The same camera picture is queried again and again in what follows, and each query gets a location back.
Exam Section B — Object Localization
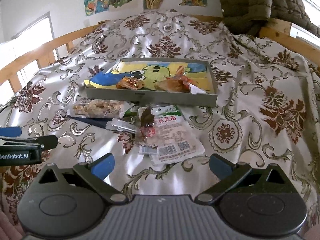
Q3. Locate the small dark brown snack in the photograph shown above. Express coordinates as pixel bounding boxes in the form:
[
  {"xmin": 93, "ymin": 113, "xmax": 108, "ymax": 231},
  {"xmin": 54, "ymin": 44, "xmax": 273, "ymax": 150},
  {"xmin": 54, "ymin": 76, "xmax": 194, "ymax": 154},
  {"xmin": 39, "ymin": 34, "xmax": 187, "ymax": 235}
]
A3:
[{"xmin": 140, "ymin": 106, "xmax": 155, "ymax": 138}]

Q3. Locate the white dried tofu packet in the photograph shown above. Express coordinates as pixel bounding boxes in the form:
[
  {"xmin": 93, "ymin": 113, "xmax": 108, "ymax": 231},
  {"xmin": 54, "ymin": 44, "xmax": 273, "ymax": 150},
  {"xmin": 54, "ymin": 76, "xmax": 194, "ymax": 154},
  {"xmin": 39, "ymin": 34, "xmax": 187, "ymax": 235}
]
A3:
[{"xmin": 138, "ymin": 105, "xmax": 205, "ymax": 165}]

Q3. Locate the golden brown snack packet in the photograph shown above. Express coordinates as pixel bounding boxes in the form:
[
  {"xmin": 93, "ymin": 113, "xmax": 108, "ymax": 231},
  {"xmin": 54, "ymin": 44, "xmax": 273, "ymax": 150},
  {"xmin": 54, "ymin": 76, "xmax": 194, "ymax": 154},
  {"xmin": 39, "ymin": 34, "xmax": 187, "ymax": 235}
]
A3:
[{"xmin": 116, "ymin": 77, "xmax": 143, "ymax": 90}]

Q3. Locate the orange spicy snack bag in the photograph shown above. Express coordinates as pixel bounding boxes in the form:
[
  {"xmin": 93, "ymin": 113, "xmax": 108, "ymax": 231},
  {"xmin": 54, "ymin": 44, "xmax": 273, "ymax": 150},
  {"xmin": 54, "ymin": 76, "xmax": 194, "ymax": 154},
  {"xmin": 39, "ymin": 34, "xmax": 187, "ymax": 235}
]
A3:
[{"xmin": 165, "ymin": 66, "xmax": 210, "ymax": 93}]

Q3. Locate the rice cracker snack pack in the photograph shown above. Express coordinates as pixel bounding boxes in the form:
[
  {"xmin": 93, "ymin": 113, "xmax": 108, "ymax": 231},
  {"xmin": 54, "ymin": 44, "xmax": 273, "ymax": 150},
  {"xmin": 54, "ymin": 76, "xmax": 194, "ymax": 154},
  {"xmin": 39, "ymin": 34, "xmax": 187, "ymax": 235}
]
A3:
[{"xmin": 155, "ymin": 79, "xmax": 189, "ymax": 93}]

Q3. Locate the mixed nut bar pack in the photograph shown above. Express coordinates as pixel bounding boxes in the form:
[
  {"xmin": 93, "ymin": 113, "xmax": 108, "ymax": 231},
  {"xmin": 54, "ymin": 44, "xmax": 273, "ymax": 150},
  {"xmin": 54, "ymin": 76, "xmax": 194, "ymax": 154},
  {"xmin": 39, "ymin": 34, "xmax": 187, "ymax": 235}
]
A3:
[{"xmin": 68, "ymin": 98, "xmax": 131, "ymax": 118}]

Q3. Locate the floral satin bedspread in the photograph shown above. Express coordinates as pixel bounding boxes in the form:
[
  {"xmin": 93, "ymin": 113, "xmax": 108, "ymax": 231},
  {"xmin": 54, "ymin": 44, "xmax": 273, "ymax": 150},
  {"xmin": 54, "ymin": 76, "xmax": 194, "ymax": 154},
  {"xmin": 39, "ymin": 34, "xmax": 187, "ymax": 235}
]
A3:
[{"xmin": 1, "ymin": 10, "xmax": 319, "ymax": 228}]

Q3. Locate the grey tray with painting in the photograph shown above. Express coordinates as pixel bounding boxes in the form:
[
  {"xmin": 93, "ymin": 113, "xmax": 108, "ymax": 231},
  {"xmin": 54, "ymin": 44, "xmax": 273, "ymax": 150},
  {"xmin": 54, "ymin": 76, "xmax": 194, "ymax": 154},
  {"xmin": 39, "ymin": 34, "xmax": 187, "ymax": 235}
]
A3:
[{"xmin": 84, "ymin": 58, "xmax": 217, "ymax": 107}]

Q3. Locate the window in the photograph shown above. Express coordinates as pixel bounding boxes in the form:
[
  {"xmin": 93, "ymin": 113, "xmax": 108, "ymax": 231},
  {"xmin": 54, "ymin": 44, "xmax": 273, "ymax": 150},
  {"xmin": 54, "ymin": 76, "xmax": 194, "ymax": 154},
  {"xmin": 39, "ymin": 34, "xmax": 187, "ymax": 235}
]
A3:
[{"xmin": 1, "ymin": 12, "xmax": 54, "ymax": 105}]

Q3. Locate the olive quilted jacket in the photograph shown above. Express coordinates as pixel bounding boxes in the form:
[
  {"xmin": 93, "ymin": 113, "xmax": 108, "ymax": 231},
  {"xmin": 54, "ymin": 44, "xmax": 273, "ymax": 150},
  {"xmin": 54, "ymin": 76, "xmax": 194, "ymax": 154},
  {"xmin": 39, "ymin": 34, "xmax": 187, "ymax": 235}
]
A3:
[{"xmin": 220, "ymin": 0, "xmax": 319, "ymax": 37}]

